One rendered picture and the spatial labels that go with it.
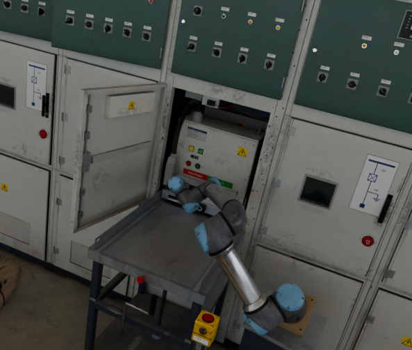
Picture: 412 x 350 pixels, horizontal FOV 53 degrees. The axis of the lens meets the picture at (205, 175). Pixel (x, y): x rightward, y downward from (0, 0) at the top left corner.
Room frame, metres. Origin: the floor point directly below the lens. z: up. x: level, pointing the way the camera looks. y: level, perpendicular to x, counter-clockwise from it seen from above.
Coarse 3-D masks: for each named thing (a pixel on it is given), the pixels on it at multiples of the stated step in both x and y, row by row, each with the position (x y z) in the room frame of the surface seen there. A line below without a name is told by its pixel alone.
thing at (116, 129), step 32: (96, 96) 1.90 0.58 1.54; (128, 96) 2.05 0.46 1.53; (160, 96) 2.35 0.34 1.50; (96, 128) 1.91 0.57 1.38; (128, 128) 2.12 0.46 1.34; (160, 128) 2.34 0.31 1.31; (96, 160) 1.91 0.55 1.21; (128, 160) 2.15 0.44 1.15; (96, 192) 1.95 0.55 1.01; (128, 192) 2.19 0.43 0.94
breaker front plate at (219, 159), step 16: (208, 128) 2.31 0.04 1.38; (192, 144) 2.33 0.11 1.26; (208, 144) 2.30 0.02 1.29; (224, 144) 2.27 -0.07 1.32; (240, 144) 2.25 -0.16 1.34; (256, 144) 2.22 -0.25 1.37; (192, 160) 2.32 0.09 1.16; (208, 160) 2.29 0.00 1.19; (224, 160) 2.27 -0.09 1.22; (240, 160) 2.24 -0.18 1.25; (192, 176) 2.32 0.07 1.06; (224, 176) 2.26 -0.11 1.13; (240, 176) 2.24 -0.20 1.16; (240, 192) 2.23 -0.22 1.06
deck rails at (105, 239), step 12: (144, 204) 2.14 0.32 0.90; (156, 204) 2.28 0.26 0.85; (132, 216) 2.01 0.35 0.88; (144, 216) 2.10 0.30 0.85; (108, 228) 1.79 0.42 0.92; (120, 228) 1.90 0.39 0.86; (96, 240) 1.68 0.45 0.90; (108, 240) 1.78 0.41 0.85; (216, 264) 1.73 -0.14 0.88; (204, 276) 1.55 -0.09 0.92
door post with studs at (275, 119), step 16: (304, 16) 2.16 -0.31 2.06; (304, 32) 2.15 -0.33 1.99; (288, 80) 2.16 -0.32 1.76; (272, 128) 2.16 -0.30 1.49; (272, 144) 2.16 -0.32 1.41; (256, 176) 2.17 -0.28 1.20; (256, 192) 2.16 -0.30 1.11; (256, 208) 2.16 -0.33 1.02; (240, 256) 2.16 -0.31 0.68; (224, 320) 2.16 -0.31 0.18
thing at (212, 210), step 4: (164, 188) 2.37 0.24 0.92; (164, 192) 2.35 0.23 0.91; (172, 192) 2.34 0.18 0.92; (168, 196) 2.34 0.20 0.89; (172, 196) 2.33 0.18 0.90; (176, 200) 2.32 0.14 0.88; (208, 204) 2.27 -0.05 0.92; (208, 208) 2.26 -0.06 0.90; (212, 208) 2.26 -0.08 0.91; (216, 208) 2.25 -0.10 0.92; (208, 212) 2.26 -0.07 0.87; (212, 212) 2.26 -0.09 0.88; (216, 212) 2.25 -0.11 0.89
